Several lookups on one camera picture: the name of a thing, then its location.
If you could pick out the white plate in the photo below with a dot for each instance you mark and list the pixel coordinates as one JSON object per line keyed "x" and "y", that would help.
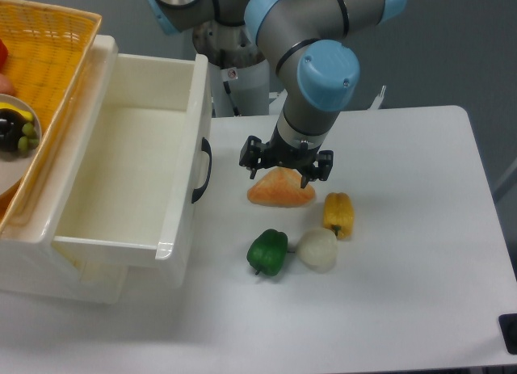
{"x": 14, "y": 165}

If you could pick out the white open drawer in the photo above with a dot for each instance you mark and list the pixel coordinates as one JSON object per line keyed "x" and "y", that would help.
{"x": 147, "y": 163}

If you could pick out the black toy mangosteen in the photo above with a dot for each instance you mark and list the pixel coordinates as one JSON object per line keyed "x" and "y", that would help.
{"x": 17, "y": 135}

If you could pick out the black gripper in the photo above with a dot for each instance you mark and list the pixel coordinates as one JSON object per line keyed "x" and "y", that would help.
{"x": 308, "y": 160}

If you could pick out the yellow woven basket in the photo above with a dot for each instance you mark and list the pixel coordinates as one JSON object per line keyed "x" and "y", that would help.
{"x": 48, "y": 46}

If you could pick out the yellow toy piece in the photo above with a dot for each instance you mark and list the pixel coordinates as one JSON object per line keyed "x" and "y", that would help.
{"x": 27, "y": 115}

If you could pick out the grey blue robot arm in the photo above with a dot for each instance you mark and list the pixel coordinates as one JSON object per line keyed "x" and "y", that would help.
{"x": 302, "y": 41}

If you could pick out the white toy onion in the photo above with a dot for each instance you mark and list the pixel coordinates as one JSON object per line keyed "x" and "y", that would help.
{"x": 318, "y": 249}

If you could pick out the pink toy fruit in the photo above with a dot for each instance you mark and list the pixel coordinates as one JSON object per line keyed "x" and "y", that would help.
{"x": 6, "y": 86}

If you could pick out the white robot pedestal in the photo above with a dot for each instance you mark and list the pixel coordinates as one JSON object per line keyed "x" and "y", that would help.
{"x": 239, "y": 73}

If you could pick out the orange salmon slice toy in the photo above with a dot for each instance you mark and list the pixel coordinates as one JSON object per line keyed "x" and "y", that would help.
{"x": 281, "y": 187}

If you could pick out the green toy bell pepper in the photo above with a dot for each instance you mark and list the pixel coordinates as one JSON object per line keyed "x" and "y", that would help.
{"x": 267, "y": 252}

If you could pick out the white plastic drawer cabinet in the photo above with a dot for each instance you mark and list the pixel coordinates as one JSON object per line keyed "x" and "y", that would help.
{"x": 30, "y": 263}

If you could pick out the black corner object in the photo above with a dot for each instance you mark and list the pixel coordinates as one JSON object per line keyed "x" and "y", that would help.
{"x": 508, "y": 325}

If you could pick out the yellow toy bell pepper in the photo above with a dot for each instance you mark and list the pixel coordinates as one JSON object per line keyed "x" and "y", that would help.
{"x": 339, "y": 215}

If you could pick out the red toy fruit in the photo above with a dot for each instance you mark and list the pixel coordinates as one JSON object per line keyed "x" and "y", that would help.
{"x": 4, "y": 53}

